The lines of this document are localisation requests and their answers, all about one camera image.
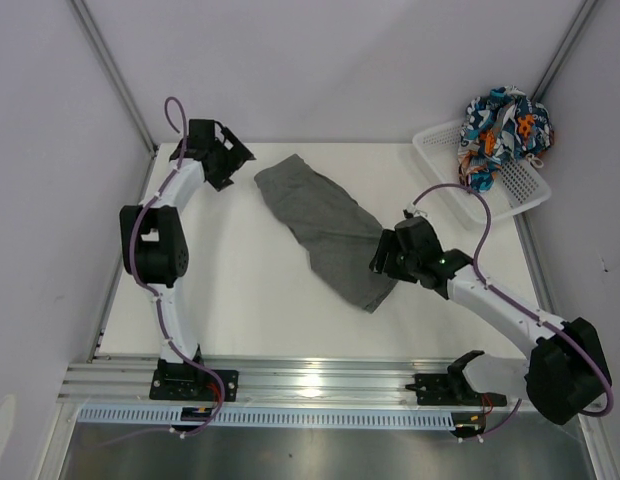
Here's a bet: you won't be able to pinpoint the grey shorts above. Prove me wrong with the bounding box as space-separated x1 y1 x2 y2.
254 154 396 314

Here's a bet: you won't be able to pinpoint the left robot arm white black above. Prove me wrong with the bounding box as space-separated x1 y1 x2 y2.
119 119 255 400

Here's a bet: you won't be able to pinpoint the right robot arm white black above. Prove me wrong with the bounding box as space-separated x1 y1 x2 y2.
369 216 614 425

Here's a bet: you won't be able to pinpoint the colourful patterned shorts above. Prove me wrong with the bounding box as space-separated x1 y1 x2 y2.
457 85 554 193

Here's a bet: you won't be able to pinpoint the white plastic basket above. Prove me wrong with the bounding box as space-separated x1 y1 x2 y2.
413 118 552 231

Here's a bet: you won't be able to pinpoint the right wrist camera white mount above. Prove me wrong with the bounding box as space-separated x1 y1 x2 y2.
403 203 429 225

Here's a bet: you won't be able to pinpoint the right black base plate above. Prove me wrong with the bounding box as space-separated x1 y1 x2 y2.
404 373 508 407

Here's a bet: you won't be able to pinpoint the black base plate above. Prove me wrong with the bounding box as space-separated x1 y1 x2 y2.
404 373 508 407
149 369 239 402

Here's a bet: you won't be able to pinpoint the aluminium mounting rail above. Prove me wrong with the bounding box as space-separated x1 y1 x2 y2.
57 356 451 410

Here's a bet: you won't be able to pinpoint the white slotted cable duct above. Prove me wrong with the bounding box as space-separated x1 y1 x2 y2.
77 404 455 431

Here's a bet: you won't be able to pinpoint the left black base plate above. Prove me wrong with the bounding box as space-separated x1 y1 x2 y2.
149 369 239 402

